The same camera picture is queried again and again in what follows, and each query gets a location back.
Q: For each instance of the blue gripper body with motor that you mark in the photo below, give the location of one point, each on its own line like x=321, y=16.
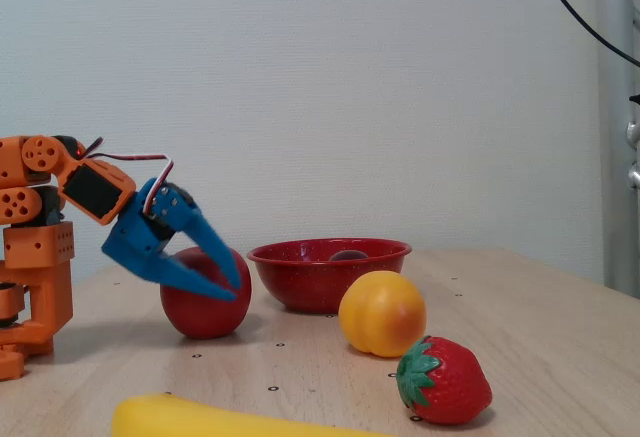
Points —
x=134, y=242

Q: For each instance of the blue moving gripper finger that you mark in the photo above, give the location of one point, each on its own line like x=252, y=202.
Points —
x=200, y=227

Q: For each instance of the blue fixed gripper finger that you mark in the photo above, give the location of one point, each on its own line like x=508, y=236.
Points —
x=200, y=284

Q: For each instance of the dark purple plum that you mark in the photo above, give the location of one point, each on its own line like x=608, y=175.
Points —
x=348, y=256

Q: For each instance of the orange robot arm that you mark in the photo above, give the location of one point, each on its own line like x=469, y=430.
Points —
x=35, y=257

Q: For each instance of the red speckled bowl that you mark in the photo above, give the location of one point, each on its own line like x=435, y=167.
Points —
x=320, y=287

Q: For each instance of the red apple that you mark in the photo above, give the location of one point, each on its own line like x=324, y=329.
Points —
x=205, y=314

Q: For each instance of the yellow toy banana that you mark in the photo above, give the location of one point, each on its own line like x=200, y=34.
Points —
x=200, y=419

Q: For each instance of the orange yellow peach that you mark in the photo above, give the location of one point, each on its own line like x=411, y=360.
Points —
x=382, y=314

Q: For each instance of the red toy strawberry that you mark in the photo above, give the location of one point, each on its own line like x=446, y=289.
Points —
x=450, y=382

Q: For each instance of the grey metal pole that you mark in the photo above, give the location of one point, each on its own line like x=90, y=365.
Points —
x=612, y=157

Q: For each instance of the chrome pipe fitting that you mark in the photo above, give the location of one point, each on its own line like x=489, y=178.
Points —
x=635, y=174
x=633, y=134

